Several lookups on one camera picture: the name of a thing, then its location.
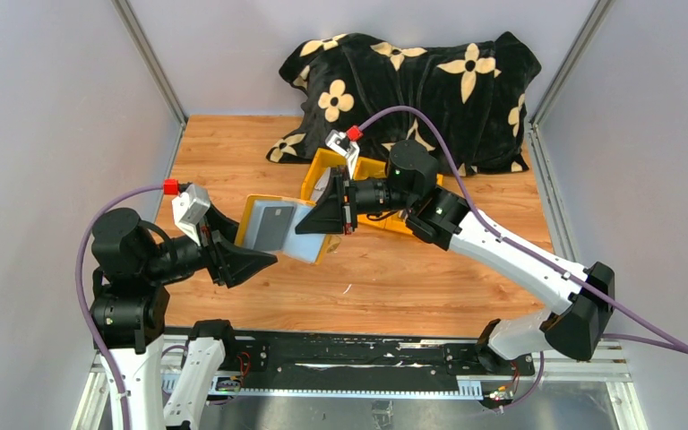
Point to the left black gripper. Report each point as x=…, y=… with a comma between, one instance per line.
x=214, y=253

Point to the yellow three-compartment bin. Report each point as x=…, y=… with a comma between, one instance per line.
x=412, y=177

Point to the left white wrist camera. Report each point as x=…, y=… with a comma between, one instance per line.
x=189, y=209

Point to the black floral blanket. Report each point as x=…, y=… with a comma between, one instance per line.
x=465, y=104

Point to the aluminium frame post right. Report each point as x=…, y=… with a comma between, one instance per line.
x=587, y=32

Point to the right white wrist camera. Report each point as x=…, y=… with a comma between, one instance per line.
x=340, y=143

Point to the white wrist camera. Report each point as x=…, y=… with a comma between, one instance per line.
x=340, y=143
x=189, y=209

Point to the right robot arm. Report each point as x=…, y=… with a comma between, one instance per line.
x=575, y=296

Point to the aluminium frame post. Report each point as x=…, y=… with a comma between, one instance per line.
x=128, y=16
x=587, y=32

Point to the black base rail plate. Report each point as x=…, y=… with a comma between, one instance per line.
x=318, y=361

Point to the aluminium frame post left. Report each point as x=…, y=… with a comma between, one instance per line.
x=128, y=16

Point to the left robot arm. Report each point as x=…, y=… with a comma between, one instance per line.
x=137, y=262

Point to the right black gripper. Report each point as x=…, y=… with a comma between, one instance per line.
x=348, y=200

